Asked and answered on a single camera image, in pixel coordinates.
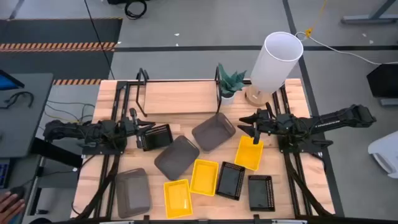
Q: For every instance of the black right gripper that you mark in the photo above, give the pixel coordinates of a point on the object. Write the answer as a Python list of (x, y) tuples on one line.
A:
[(273, 124)]

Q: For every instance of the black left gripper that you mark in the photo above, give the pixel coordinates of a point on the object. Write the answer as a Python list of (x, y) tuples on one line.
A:
[(130, 127)]

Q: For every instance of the black plastic basket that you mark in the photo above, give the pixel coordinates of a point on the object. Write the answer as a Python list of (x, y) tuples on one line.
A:
[(230, 180), (261, 193), (158, 138)]

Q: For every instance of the yellow plastic basket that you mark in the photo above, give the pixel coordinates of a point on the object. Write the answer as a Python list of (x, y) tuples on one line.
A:
[(247, 155), (178, 199), (203, 177)]

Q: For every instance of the gray plastic basket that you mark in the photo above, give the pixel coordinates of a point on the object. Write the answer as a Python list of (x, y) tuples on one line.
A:
[(175, 158), (133, 193), (214, 132)]

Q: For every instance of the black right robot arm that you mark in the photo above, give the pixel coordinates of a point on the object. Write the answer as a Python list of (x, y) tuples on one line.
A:
[(335, 119)]

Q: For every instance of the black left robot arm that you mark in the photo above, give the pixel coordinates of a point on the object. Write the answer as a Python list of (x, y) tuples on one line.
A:
[(77, 129)]

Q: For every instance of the wooden lamp base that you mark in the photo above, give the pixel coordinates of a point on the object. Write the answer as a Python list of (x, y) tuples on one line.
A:
[(256, 98)]

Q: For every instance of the white plant pot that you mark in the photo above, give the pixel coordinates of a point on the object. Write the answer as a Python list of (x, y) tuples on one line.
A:
[(227, 100)]

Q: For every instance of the green snake plant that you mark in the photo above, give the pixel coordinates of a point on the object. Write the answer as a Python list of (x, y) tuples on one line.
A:
[(230, 82)]

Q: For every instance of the white cylindrical lamp shade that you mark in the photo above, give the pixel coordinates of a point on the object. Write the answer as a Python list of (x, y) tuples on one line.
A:
[(270, 68)]

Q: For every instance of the black hazard-striped floor mat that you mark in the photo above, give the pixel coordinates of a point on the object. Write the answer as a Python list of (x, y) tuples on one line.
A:
[(46, 65)]

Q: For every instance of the gray desk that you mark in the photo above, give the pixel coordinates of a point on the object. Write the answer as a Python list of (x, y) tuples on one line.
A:
[(28, 124)]

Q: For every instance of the white plastic chair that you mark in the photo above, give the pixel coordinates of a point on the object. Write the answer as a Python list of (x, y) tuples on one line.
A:
[(385, 149)]

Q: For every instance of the black computer mouse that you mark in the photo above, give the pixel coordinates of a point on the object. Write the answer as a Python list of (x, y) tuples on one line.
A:
[(18, 190)]

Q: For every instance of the black flat monitor back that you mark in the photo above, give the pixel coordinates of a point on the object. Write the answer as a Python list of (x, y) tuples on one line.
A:
[(384, 81)]

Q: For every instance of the computer monitor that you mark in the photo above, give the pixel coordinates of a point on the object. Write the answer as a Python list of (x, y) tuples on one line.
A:
[(7, 82)]

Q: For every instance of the black keyboard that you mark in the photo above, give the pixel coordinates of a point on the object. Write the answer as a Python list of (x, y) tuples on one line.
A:
[(3, 174)]

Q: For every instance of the person's hand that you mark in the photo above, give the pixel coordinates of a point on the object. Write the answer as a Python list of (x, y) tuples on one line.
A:
[(9, 208)]

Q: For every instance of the gray metal table leg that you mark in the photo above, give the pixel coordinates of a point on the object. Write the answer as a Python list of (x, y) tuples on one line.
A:
[(367, 19)]

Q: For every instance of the wooden shelf with black frame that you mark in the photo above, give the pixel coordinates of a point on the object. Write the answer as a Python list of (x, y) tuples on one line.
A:
[(180, 96)]

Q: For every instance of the black aluminium rig frame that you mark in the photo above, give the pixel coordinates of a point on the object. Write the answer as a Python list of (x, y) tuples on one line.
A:
[(99, 150)]

